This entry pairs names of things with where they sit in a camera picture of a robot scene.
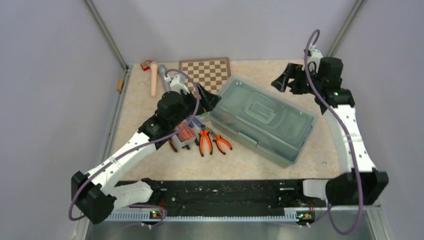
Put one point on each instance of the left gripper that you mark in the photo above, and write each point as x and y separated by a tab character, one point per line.
208	101

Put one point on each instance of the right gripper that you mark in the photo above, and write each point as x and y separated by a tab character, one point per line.
293	71

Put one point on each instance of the blue handle screwdriver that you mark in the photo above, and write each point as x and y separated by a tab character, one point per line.
194	122

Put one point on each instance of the green plastic toolbox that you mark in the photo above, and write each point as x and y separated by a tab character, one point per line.
271	126

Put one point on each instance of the red label screw box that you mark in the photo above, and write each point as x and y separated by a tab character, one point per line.
184	139

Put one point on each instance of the green label screw box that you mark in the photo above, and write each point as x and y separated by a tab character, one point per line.
203	118

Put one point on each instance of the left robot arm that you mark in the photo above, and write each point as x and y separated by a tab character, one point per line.
96	194

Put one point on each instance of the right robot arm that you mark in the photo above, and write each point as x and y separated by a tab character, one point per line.
359	182

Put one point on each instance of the wooden chessboard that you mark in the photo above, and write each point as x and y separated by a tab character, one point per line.
211	73

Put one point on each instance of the orange cutting pliers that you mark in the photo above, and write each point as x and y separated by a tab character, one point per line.
204	135

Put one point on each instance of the orange needle nose pliers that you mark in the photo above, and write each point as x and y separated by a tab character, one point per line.
217	139

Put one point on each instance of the black orange striped pliers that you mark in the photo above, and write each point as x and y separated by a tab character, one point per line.
175	149

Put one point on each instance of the grey microphone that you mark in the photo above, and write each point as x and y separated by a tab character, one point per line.
162	73

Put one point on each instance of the pink microphone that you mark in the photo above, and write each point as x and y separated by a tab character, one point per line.
153	79

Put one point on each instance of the red small packet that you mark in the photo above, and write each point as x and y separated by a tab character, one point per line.
146	65

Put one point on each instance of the left wooden block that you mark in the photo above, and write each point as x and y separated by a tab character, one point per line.
120	85

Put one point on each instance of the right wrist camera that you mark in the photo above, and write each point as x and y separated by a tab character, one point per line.
313	59

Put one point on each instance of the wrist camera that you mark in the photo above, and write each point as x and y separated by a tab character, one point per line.
177	83
313	59

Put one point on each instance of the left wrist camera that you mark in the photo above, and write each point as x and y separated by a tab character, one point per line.
177	83

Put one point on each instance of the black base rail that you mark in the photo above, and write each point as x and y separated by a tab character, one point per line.
230	198

